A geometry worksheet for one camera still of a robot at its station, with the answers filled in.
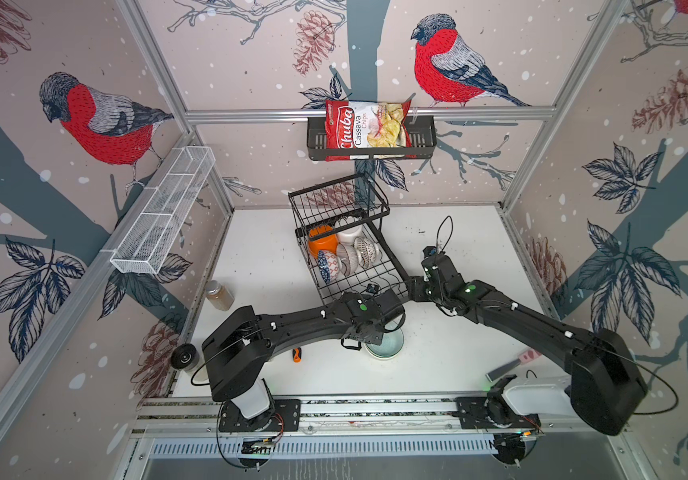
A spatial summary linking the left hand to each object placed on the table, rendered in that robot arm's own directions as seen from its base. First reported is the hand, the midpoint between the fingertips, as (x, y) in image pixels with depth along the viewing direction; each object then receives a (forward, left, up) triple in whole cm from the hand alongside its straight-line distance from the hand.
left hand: (372, 335), depth 80 cm
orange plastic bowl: (+31, +14, +1) cm, 34 cm away
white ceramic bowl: (+36, +6, 0) cm, 37 cm away
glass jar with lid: (+13, +46, 0) cm, 47 cm away
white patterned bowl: (+26, 0, +3) cm, 26 cm away
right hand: (+13, -12, +3) cm, 18 cm away
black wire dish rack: (+47, +8, +4) cm, 48 cm away
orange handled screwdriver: (-3, +21, -6) cm, 22 cm away
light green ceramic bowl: (-2, -6, -3) cm, 7 cm away
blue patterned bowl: (+21, +13, +4) cm, 25 cm away
